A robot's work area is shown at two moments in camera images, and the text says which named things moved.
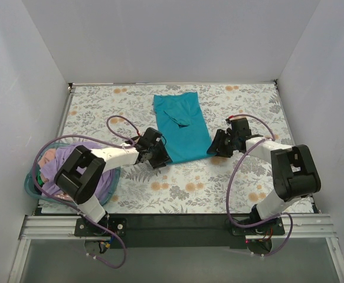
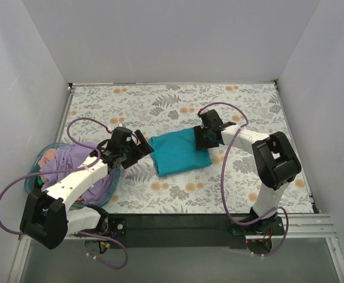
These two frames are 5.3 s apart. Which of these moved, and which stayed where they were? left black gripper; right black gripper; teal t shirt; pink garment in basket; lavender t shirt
Moved: left black gripper; right black gripper; teal t shirt
Stayed: lavender t shirt; pink garment in basket
